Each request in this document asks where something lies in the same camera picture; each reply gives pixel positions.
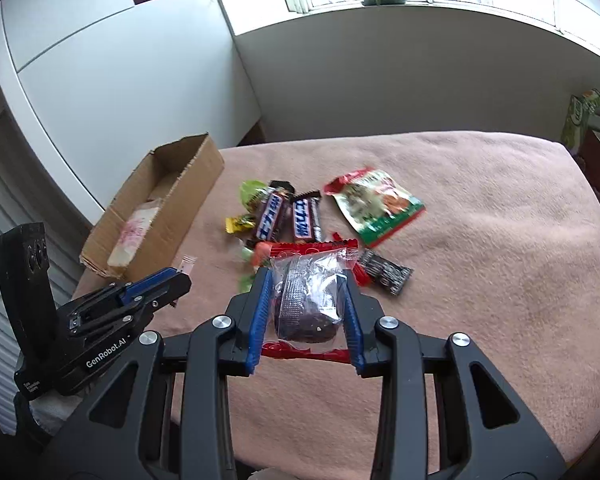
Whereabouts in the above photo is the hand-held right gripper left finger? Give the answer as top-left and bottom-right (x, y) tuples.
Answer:
(35, 266), (276, 480)

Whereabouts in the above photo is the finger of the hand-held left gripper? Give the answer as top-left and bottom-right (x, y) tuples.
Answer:
(67, 267), (181, 321)
(66, 274), (192, 337)

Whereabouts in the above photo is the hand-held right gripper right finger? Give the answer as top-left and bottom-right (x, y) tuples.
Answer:
(341, 269), (567, 480)

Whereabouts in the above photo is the clear green candy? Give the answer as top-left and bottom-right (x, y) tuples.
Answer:
(236, 245), (259, 292)

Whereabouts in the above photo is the clear red cake packet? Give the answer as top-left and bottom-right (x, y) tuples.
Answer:
(261, 239), (361, 365)

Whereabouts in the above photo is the black snack packet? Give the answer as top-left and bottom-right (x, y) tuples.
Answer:
(355, 249), (414, 296)

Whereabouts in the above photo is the orange candy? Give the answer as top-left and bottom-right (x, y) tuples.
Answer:
(252, 242), (276, 266)

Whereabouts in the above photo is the brown chocolate bar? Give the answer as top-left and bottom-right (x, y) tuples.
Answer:
(255, 180), (294, 242)
(291, 191), (324, 244)

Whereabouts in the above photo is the brown cardboard box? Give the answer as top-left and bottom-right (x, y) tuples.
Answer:
(79, 133), (226, 281)

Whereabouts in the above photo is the red green snack bag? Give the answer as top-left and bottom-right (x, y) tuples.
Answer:
(324, 167), (426, 248)

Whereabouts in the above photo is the green round jelly cup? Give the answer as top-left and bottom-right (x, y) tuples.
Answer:
(238, 180), (271, 213)

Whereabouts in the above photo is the red wrapped candy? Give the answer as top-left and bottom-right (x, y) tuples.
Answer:
(352, 260), (374, 287)

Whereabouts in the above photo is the white pink snack packet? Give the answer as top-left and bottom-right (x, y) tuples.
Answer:
(106, 199), (163, 268)

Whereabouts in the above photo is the yellow wrapped candy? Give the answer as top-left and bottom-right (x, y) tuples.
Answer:
(225, 214), (258, 235)

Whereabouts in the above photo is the white slatted door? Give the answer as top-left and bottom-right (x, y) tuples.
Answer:
(0, 105), (87, 436)

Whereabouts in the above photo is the pink blanket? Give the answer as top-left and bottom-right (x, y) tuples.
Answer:
(72, 132), (600, 480)

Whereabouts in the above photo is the white cabinet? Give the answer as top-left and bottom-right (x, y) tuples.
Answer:
(0, 0), (265, 231)

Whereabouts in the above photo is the green printed box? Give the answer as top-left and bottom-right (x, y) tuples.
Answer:
(560, 89), (600, 157)

